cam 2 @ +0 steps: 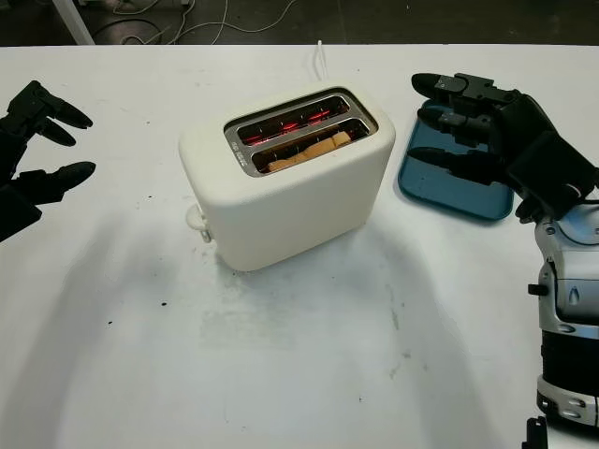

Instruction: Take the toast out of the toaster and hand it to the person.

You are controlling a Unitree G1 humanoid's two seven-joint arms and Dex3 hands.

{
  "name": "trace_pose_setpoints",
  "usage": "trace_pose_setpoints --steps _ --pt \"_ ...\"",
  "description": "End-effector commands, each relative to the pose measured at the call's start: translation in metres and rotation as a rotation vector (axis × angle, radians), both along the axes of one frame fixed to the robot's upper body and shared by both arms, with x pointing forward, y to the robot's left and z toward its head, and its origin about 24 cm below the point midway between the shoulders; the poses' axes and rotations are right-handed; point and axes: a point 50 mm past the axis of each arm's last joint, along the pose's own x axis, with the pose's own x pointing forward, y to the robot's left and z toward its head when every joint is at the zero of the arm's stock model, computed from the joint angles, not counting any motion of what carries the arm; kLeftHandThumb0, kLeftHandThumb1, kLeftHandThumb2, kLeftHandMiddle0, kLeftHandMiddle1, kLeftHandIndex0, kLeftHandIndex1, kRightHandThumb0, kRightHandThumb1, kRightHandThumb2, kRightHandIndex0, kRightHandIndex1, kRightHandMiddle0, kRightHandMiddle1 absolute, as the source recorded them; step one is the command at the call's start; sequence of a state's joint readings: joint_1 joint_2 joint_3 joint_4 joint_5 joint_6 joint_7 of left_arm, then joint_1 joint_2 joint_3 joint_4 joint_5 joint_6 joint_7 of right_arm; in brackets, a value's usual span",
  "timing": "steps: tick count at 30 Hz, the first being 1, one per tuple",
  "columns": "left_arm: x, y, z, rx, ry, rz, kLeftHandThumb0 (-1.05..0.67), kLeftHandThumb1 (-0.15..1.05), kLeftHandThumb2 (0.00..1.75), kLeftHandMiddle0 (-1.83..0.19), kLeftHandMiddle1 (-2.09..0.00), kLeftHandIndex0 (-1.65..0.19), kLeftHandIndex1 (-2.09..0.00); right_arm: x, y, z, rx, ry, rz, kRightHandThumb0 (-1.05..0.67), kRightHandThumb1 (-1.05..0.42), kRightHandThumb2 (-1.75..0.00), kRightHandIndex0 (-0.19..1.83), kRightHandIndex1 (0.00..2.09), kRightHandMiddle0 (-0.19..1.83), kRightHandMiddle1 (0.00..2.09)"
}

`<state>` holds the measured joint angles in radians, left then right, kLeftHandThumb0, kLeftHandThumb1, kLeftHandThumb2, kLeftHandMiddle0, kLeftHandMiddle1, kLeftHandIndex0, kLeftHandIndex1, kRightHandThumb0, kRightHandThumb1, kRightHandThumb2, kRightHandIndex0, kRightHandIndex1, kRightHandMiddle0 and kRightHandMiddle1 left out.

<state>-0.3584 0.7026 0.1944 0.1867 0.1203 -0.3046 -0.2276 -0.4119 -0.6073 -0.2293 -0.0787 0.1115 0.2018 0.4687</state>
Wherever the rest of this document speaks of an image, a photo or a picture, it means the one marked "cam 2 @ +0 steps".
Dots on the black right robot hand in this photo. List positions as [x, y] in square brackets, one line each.
[519, 121]

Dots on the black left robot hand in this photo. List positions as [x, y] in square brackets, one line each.
[14, 140]

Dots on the toast slice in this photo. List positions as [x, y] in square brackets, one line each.
[309, 153]

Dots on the cream white two-slot toaster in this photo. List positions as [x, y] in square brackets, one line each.
[290, 210]

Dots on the teal plastic tray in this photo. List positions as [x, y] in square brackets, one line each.
[449, 196]

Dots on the white table leg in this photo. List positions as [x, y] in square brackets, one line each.
[72, 21]

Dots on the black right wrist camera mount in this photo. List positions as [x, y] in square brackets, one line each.
[552, 168]

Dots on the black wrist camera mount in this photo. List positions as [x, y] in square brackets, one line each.
[16, 215]
[552, 168]

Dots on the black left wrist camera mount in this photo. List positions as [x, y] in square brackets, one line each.
[16, 215]

